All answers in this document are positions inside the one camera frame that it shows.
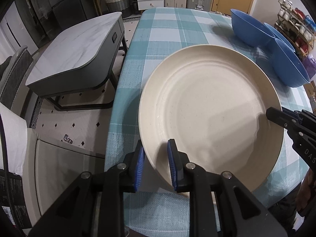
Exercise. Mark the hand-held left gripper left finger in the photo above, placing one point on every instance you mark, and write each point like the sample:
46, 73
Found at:
139, 167

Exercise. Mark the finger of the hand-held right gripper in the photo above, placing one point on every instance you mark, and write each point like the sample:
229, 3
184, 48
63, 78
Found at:
276, 115
308, 117

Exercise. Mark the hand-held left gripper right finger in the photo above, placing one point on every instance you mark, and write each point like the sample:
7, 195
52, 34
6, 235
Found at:
172, 163

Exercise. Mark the blue bowl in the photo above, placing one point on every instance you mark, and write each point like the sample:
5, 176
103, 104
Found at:
246, 29
288, 64
274, 32

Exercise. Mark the cream plate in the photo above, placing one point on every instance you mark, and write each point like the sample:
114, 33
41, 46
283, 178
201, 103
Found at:
209, 103

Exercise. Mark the person's right hand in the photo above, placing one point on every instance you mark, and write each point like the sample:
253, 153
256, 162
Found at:
307, 192

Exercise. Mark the purple bag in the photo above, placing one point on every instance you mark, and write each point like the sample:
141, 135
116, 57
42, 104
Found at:
311, 65

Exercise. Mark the patterned floor rug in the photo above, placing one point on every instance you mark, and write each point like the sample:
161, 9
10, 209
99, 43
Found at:
81, 126

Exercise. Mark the beige upholstered seat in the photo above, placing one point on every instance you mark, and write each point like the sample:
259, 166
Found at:
64, 182

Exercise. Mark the small metal object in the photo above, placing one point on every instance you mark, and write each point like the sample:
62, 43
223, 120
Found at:
68, 138

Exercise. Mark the wooden shoe rack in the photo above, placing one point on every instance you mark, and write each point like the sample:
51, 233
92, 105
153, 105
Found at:
280, 21

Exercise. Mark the black box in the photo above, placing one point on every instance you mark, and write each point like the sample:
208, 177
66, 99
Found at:
12, 197

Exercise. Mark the white cloth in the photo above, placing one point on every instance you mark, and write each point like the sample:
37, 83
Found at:
12, 133

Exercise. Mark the teal checked tablecloth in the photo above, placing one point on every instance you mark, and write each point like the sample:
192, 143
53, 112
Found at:
172, 29

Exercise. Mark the marble top coffee table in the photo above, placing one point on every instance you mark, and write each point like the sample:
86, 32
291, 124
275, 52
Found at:
74, 49

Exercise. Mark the dark grey sofa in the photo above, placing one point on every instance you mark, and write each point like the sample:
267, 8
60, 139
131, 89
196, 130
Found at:
14, 79

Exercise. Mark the dark grey refrigerator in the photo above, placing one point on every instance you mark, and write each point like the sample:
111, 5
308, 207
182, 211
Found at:
64, 7

